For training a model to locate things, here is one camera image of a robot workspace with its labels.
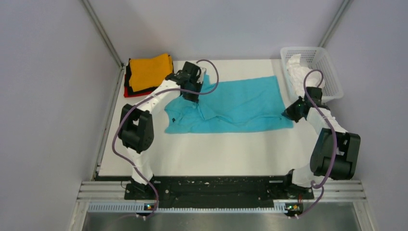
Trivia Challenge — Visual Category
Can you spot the red folded shirt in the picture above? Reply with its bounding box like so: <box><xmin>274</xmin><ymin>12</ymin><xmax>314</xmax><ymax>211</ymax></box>
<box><xmin>124</xmin><ymin>87</ymin><xmax>157</xmax><ymax>98</ymax></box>

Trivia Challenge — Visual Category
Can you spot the white cable duct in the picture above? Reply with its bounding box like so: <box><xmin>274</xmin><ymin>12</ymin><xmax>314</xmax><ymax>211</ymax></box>
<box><xmin>88</xmin><ymin>202</ymin><xmax>288</xmax><ymax>214</ymax></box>

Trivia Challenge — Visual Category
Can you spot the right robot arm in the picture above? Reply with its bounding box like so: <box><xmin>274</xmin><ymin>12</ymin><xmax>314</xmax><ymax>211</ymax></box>
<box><xmin>282</xmin><ymin>87</ymin><xmax>361</xmax><ymax>198</ymax></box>

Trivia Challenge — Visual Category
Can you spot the orange folded shirt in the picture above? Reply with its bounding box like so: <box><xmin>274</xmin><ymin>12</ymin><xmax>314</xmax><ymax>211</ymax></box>
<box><xmin>128</xmin><ymin>53</ymin><xmax>173</xmax><ymax>92</ymax></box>

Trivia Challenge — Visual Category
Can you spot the teal polo shirt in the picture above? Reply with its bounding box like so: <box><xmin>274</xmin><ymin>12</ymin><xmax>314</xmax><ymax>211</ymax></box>
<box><xmin>165</xmin><ymin>75</ymin><xmax>293</xmax><ymax>134</ymax></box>

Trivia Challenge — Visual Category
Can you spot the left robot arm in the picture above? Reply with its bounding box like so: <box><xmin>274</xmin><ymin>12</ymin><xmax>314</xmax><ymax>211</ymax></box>
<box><xmin>115</xmin><ymin>62</ymin><xmax>206</xmax><ymax>199</ymax></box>

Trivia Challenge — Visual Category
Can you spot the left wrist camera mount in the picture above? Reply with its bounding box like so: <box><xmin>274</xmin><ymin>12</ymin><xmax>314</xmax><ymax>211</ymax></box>
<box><xmin>197</xmin><ymin>66</ymin><xmax>207</xmax><ymax>84</ymax></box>

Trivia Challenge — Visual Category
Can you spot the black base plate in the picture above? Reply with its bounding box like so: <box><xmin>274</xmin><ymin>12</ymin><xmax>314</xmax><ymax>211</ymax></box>
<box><xmin>124</xmin><ymin>175</ymin><xmax>314</xmax><ymax>209</ymax></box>

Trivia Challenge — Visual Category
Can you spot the white plastic basket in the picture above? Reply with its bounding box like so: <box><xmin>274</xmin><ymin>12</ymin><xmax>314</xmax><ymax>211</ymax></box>
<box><xmin>280</xmin><ymin>47</ymin><xmax>344</xmax><ymax>103</ymax></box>

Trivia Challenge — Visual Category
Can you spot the white crumpled shirt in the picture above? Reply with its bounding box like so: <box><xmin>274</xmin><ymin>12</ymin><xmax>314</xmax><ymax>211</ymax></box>
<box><xmin>286</xmin><ymin>54</ymin><xmax>325</xmax><ymax>97</ymax></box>

